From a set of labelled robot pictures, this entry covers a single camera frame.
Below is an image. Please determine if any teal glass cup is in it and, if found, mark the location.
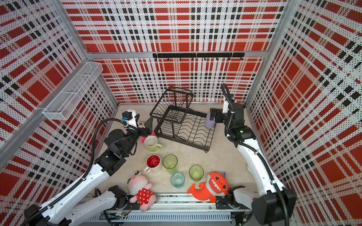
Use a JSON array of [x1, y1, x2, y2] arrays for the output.
[[170, 172, 185, 189]]

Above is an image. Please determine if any red shark plush toy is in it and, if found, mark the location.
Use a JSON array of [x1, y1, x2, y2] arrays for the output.
[[188, 172, 229, 203]]

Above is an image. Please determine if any black wall hook rail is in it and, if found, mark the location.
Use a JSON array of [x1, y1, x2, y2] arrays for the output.
[[152, 52, 245, 60]]

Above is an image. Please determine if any lavender plastic cup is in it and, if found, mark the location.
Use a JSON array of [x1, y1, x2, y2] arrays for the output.
[[205, 111, 216, 129]]

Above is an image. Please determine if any pink bear plush toy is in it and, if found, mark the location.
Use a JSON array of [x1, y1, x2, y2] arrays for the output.
[[127, 171, 156, 212]]

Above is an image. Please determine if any white mug green handle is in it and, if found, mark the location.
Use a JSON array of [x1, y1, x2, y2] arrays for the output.
[[144, 136, 162, 152]]

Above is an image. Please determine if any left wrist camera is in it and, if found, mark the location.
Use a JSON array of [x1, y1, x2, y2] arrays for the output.
[[122, 109, 140, 128]]

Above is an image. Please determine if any black wire dish rack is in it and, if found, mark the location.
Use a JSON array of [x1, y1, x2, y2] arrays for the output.
[[150, 86, 215, 153]]

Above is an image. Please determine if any white wire wall basket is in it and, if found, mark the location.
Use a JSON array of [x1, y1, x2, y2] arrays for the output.
[[43, 61, 103, 121]]

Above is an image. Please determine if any short green glass cup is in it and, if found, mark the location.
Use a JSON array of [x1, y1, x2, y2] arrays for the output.
[[189, 165, 205, 181]]

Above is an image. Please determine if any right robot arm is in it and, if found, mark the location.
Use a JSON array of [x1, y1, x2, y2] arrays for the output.
[[209, 83, 297, 226]]

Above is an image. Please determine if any tall green glass cup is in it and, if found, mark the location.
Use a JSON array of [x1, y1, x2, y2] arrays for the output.
[[162, 154, 178, 175]]

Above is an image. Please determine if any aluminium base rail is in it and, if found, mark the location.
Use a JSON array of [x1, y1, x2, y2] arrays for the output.
[[62, 192, 298, 226]]

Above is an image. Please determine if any white mug red interior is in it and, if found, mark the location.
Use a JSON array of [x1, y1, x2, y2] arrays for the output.
[[144, 154, 163, 173]]

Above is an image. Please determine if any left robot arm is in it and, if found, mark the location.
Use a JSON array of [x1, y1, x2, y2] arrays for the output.
[[22, 115, 153, 226]]

